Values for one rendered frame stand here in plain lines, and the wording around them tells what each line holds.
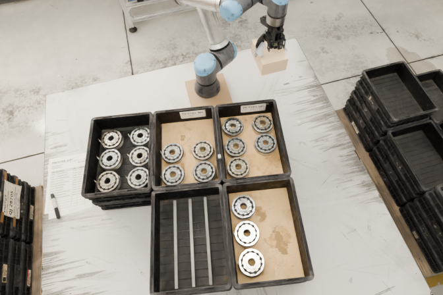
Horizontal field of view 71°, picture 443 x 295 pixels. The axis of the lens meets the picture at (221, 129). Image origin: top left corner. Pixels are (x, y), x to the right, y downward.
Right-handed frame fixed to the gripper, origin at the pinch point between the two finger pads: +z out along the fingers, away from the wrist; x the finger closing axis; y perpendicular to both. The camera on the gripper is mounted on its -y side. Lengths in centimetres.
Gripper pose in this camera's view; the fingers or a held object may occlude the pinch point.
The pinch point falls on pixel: (269, 52)
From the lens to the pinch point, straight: 148.9
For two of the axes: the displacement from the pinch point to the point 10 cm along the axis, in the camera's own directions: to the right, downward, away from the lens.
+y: 2.6, 8.4, -4.8
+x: 9.7, -2.4, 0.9
